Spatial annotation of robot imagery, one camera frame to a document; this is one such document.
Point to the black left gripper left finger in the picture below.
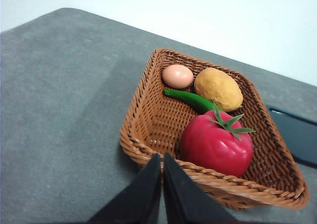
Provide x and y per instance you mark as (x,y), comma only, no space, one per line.
(138,199)

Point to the pale brown egg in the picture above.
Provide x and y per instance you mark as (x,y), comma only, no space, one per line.
(177,76)

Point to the red tomato with green stem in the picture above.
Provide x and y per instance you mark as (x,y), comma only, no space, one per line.
(213,147)

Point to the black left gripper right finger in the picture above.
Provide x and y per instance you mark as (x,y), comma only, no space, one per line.
(188,201)

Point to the yellow-brown potato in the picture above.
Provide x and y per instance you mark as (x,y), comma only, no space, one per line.
(218,90)

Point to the brown woven wicker basket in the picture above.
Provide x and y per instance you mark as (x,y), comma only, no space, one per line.
(153,120)

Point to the green chili pepper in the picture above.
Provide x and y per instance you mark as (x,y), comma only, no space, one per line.
(188,97)

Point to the black rectangular tray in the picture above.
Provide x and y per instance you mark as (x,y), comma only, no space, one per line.
(297,134)

